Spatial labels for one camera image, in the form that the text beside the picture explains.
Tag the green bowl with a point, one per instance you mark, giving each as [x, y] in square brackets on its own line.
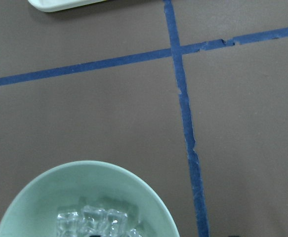
[84, 198]

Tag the cream bear tray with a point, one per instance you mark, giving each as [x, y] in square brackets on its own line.
[58, 5]

